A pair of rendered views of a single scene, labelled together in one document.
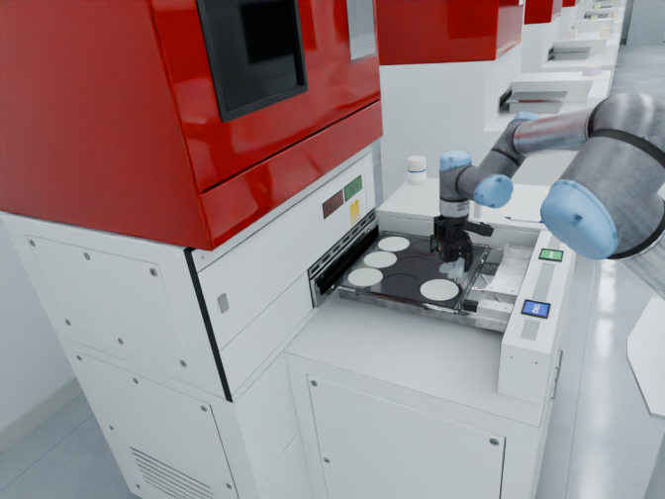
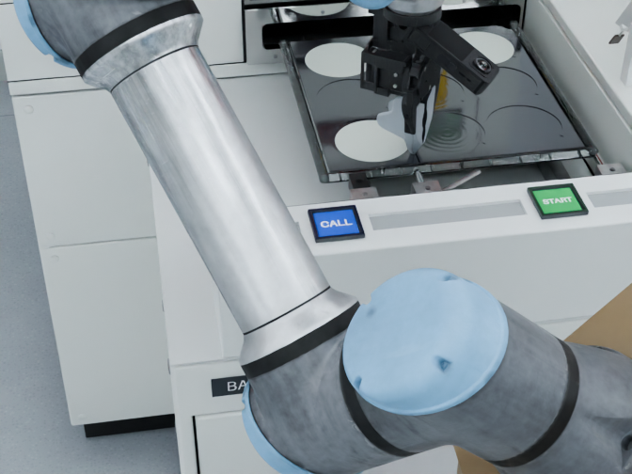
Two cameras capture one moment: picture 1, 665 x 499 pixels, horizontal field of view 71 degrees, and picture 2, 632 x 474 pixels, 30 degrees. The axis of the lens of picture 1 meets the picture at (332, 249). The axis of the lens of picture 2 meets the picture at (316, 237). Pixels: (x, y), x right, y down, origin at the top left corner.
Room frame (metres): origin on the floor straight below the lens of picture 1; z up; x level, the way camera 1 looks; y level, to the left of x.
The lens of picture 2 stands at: (0.12, -1.20, 1.77)
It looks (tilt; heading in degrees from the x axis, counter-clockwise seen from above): 38 degrees down; 48
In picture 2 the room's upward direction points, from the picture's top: straight up
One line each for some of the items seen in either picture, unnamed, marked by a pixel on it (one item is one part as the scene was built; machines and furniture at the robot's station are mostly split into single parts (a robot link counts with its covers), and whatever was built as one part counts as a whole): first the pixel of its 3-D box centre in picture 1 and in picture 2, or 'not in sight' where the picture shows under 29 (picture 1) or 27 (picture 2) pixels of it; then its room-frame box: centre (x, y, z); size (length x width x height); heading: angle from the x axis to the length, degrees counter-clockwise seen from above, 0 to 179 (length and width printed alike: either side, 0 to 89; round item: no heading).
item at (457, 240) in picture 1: (451, 235); (404, 46); (1.07, -0.31, 1.05); 0.09 x 0.08 x 0.12; 111
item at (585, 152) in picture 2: (475, 276); (461, 165); (1.11, -0.39, 0.90); 0.38 x 0.01 x 0.01; 148
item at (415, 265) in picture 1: (413, 265); (427, 92); (1.21, -0.23, 0.90); 0.34 x 0.34 x 0.01; 58
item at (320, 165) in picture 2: (390, 298); (302, 104); (1.05, -0.14, 0.90); 0.37 x 0.01 x 0.01; 58
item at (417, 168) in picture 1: (417, 169); not in sight; (1.72, -0.36, 1.01); 0.07 x 0.07 x 0.10
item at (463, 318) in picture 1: (419, 308); not in sight; (1.07, -0.22, 0.84); 0.50 x 0.02 x 0.03; 58
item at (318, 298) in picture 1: (348, 257); (386, 24); (1.30, -0.05, 0.89); 0.44 x 0.02 x 0.10; 148
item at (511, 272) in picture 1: (507, 287); not in sight; (1.08, -0.47, 0.87); 0.36 x 0.08 x 0.03; 148
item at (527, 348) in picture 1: (541, 303); (447, 261); (0.96, -0.51, 0.89); 0.55 x 0.09 x 0.14; 148
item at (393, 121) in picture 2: (455, 272); (398, 124); (1.06, -0.32, 0.95); 0.06 x 0.03 x 0.09; 111
